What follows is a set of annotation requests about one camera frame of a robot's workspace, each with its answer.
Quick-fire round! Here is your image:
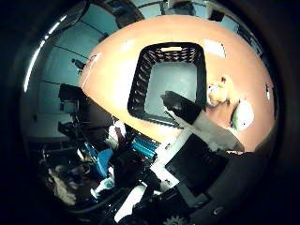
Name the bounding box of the tan fuzzy object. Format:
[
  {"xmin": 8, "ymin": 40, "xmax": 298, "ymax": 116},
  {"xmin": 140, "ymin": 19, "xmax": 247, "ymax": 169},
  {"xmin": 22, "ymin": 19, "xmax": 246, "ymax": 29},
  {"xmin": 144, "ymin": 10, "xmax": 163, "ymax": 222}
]
[{"xmin": 47, "ymin": 167, "xmax": 78, "ymax": 206}]

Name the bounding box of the black plastic lattice basket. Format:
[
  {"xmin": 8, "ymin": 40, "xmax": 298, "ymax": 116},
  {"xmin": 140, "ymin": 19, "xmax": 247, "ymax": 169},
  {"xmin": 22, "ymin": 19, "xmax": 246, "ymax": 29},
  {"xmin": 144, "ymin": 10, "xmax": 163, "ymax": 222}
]
[{"xmin": 127, "ymin": 41, "xmax": 208, "ymax": 128}]

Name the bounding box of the white plush toy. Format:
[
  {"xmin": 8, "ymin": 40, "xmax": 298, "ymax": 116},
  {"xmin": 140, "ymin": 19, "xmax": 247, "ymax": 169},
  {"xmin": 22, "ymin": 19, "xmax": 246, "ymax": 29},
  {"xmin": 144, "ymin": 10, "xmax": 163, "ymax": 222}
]
[{"xmin": 230, "ymin": 98, "xmax": 256, "ymax": 131}]

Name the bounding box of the dark office chair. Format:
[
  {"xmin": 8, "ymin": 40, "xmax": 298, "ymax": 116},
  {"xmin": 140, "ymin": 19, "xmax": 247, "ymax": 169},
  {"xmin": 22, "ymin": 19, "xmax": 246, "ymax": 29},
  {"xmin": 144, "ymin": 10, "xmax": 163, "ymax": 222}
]
[{"xmin": 111, "ymin": 4, "xmax": 143, "ymax": 29}]

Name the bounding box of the cyan ribbed box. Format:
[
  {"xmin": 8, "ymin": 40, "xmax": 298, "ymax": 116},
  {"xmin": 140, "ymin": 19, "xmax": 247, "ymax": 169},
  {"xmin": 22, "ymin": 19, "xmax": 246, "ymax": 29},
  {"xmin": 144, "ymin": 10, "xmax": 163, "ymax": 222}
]
[{"xmin": 130, "ymin": 133, "xmax": 159, "ymax": 160}]

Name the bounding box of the long ceiling light strip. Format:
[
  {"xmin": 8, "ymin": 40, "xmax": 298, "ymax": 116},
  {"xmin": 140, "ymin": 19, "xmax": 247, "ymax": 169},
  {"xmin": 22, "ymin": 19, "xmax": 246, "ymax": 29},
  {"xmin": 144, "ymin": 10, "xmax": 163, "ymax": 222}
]
[{"xmin": 22, "ymin": 14, "xmax": 68, "ymax": 94}]

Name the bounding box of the black monitor device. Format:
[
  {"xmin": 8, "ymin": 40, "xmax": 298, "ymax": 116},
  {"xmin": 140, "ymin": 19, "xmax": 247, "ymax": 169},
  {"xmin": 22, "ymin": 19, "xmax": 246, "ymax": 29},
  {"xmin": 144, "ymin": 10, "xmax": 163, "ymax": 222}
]
[{"xmin": 57, "ymin": 82, "xmax": 84, "ymax": 114}]

